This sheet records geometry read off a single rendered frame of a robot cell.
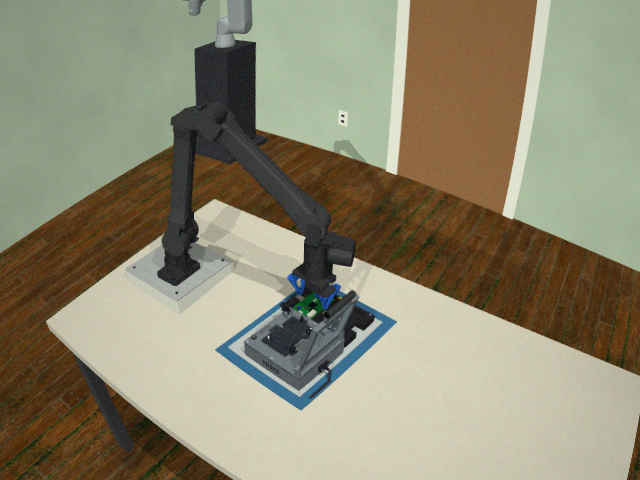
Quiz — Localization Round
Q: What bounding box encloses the green circuit board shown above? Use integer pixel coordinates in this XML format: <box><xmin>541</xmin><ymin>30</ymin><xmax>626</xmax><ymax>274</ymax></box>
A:
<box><xmin>293</xmin><ymin>292</ymin><xmax>324</xmax><ymax>319</ymax></box>

